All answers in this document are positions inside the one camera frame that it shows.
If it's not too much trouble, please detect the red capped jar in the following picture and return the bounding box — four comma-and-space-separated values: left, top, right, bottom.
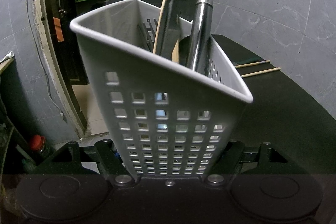
29, 134, 47, 155

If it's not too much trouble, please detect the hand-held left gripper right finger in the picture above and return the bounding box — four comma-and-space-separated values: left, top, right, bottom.
203, 139, 308, 186

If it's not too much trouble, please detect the orange object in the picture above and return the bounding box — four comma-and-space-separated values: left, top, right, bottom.
53, 17, 65, 42

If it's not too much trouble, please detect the white perforated utensil basket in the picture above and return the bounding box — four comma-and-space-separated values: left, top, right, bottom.
70, 0, 254, 180

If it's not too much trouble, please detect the grey hanging cable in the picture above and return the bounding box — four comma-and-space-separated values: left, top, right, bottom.
23, 0, 67, 123

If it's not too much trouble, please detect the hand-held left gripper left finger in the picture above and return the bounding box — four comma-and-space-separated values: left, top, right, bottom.
31, 139, 136, 186

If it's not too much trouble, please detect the steel handled peeler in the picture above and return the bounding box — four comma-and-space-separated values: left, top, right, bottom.
186, 0, 214, 74

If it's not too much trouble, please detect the wooden counter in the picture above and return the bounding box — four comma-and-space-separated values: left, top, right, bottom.
0, 56, 15, 75

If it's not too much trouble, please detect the dark wooden door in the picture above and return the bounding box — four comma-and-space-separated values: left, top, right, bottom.
43, 0, 90, 85

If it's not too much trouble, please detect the white door frame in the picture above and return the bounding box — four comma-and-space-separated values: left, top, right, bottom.
30, 0, 89, 135

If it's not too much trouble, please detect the white tube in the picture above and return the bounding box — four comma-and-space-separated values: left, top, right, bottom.
0, 50, 15, 63

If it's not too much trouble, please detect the steel fork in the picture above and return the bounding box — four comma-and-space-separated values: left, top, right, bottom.
138, 18, 158, 43

